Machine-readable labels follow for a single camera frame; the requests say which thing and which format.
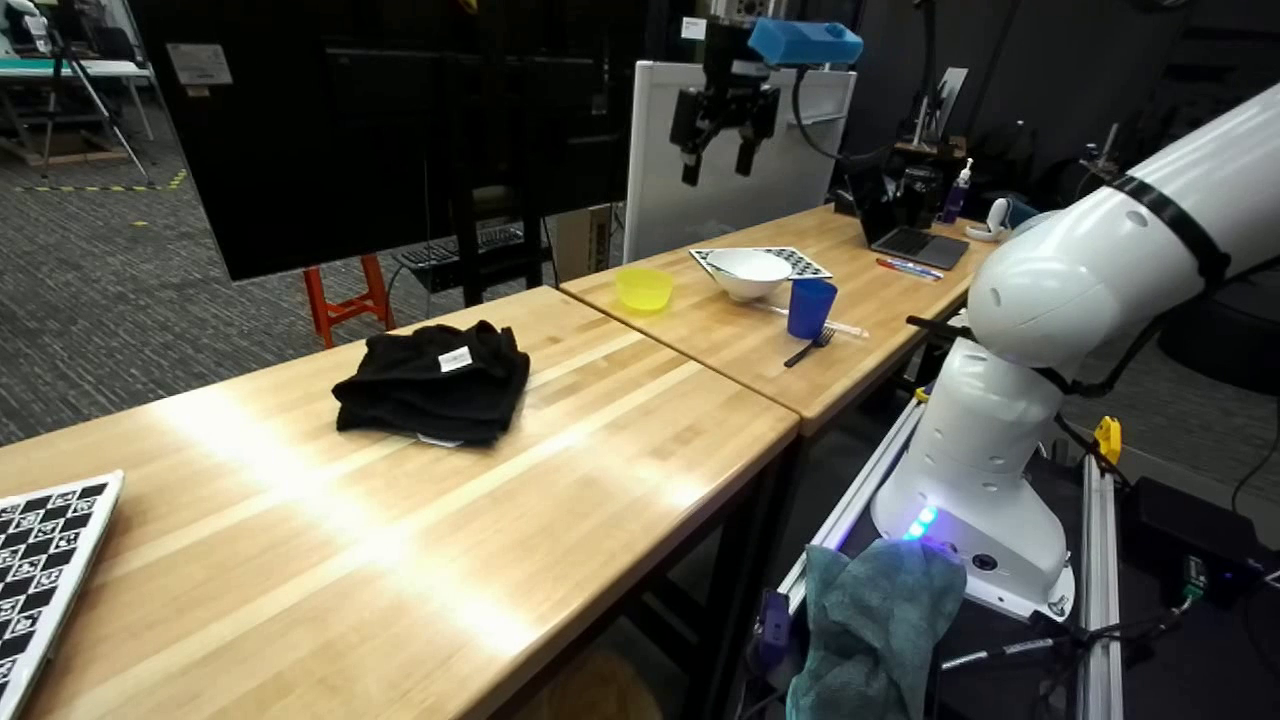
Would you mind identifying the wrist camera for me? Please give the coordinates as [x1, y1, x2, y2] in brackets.
[747, 17, 865, 69]

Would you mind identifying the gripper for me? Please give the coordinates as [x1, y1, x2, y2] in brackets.
[669, 18, 783, 188]

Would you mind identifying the white bowl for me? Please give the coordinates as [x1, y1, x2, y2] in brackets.
[705, 247, 795, 304]

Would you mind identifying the blue plastic cup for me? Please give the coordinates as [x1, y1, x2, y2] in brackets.
[786, 277, 840, 342]

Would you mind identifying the white partition panel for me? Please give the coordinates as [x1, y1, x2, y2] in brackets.
[622, 60, 859, 266]

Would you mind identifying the black plastic fork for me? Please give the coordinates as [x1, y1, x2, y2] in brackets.
[782, 325, 837, 370]

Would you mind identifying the large checkered marker board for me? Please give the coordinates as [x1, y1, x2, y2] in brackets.
[0, 469, 126, 720]

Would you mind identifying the white table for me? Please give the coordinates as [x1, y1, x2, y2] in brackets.
[0, 56, 157, 143]

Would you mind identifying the black towel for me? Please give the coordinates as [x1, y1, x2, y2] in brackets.
[331, 319, 532, 448]

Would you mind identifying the large black screen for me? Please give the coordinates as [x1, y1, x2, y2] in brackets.
[128, 0, 653, 284]

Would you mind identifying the grey laptop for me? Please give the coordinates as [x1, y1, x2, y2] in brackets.
[852, 180, 972, 272]

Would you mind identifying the clear plastic syringe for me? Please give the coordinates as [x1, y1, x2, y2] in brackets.
[750, 300, 872, 340]

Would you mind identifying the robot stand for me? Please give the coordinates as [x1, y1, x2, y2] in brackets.
[738, 388, 1280, 720]

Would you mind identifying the small checkered marker board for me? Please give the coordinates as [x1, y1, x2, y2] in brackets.
[688, 245, 834, 285]

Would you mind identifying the purple pump bottle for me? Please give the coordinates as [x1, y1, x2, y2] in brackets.
[941, 157, 975, 226]

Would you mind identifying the black keyboard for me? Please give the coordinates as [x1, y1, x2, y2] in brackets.
[398, 224, 528, 271]

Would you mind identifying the yellow plastic bowl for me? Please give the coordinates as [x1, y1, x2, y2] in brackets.
[614, 265, 676, 314]

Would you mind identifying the teal cloth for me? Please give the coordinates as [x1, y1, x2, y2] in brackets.
[786, 539, 969, 720]

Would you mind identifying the orange stool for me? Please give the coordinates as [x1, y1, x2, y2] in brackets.
[302, 253, 398, 350]

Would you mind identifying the camera on tripod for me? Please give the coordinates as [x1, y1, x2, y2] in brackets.
[4, 0, 158, 188]

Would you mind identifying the white hand controller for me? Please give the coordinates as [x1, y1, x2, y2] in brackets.
[964, 197, 1014, 244]

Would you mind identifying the cardboard box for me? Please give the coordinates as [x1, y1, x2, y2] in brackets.
[548, 204, 614, 284]

